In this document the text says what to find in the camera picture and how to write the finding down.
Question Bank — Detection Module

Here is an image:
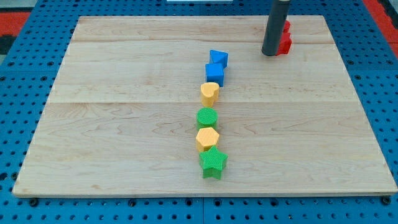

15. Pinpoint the blue cube block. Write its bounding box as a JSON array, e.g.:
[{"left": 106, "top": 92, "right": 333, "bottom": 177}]
[{"left": 205, "top": 63, "right": 224, "bottom": 87}]

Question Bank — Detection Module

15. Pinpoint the blue triangle block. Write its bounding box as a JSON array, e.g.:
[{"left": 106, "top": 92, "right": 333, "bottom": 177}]
[{"left": 209, "top": 50, "right": 228, "bottom": 68}]

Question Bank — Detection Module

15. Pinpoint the green cylinder block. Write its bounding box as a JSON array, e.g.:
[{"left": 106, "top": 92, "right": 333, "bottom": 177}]
[{"left": 196, "top": 107, "right": 218, "bottom": 130}]

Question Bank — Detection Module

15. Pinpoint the yellow heart block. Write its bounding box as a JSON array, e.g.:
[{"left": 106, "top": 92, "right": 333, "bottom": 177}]
[{"left": 200, "top": 82, "right": 220, "bottom": 107}]

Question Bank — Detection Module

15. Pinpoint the yellow hexagon block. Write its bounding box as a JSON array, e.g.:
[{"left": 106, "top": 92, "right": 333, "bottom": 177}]
[{"left": 195, "top": 127, "right": 220, "bottom": 152}]

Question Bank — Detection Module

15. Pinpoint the green star block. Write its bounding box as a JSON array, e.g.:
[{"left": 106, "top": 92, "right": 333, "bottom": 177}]
[{"left": 199, "top": 146, "right": 228, "bottom": 180}]

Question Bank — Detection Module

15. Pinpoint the wooden board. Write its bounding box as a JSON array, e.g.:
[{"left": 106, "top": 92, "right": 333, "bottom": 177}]
[{"left": 13, "top": 16, "right": 397, "bottom": 198}]

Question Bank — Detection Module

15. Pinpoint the red block lower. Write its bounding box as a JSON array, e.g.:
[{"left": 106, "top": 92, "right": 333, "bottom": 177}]
[{"left": 275, "top": 32, "right": 292, "bottom": 56}]

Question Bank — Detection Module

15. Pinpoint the red block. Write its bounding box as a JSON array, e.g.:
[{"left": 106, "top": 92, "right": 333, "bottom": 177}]
[
  {"left": 275, "top": 32, "right": 292, "bottom": 56},
  {"left": 283, "top": 20, "right": 291, "bottom": 33}
]

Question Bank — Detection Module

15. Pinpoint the red block upper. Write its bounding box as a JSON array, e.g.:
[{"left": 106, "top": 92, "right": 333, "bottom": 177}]
[{"left": 283, "top": 20, "right": 291, "bottom": 33}]

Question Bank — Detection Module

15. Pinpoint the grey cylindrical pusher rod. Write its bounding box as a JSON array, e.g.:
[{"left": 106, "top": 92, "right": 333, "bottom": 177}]
[{"left": 262, "top": 0, "right": 291, "bottom": 56}]

